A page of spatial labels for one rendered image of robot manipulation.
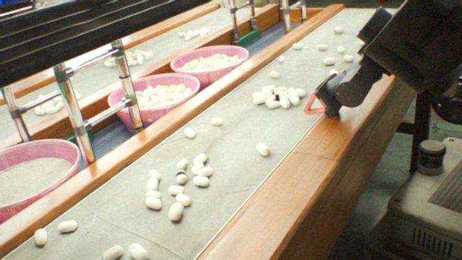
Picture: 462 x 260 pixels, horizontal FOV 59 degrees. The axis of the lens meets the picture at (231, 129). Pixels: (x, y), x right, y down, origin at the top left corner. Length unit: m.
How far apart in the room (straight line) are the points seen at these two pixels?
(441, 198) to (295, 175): 0.54
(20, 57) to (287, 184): 0.46
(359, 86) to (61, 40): 0.52
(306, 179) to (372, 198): 1.22
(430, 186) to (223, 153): 0.61
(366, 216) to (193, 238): 1.25
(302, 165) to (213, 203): 0.18
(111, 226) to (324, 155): 0.41
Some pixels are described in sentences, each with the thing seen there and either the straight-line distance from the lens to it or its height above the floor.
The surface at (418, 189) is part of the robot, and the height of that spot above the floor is 0.47.
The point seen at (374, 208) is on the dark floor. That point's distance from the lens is 1.90.
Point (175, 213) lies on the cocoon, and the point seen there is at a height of 0.76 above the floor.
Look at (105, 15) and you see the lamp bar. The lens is 0.69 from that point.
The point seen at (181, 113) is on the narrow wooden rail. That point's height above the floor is 0.76.
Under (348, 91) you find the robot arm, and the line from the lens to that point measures 0.82.
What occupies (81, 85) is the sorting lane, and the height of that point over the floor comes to 0.74.
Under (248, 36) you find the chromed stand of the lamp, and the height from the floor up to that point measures 0.71.
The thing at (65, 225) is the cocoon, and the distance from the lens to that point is 0.79.
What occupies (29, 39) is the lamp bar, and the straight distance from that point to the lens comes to 0.62.
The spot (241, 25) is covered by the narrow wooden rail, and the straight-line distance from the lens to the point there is 1.82.
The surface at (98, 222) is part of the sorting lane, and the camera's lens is 0.79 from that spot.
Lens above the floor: 1.20
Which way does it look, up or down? 28 degrees down
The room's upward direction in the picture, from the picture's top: 8 degrees counter-clockwise
